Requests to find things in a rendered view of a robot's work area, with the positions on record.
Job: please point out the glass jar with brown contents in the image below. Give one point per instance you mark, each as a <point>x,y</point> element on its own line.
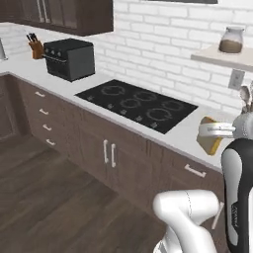
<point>231,40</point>

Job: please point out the black hob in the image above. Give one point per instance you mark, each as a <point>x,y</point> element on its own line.
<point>138,104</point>

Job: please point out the brown corner cupboard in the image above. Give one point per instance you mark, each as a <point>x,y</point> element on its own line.
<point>8,108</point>

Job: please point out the tan and yellow block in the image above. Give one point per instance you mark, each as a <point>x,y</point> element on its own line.
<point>206,142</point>

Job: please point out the grey utensils in pot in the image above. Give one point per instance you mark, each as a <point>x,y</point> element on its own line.
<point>246,97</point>

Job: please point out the dark range hood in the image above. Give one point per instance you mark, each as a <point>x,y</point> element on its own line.
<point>181,1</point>

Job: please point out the wooden knife block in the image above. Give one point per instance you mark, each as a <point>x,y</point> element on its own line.
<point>37,49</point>

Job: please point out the dark brown wall cupboard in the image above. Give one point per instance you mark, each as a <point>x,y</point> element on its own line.
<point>75,15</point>

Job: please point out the brown cupboard door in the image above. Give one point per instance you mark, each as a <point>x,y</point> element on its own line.
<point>92,145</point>
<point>130,168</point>

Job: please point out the black toaster oven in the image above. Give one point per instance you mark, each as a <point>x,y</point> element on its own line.
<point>70,59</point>

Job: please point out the pale wall shelf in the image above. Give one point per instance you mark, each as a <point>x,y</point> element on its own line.
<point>224,56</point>

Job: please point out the brown drawer front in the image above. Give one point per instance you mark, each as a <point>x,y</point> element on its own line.
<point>52,131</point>
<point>56,145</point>
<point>46,99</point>
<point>49,115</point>
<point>184,178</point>

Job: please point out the grey metal fixture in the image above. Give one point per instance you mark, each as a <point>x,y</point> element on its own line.
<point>2,49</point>

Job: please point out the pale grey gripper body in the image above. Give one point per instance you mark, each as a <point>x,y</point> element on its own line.
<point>221,133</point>

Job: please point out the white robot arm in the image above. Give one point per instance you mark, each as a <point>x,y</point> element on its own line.
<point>187,214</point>

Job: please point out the grey wall outlet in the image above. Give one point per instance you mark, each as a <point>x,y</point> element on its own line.
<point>236,79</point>

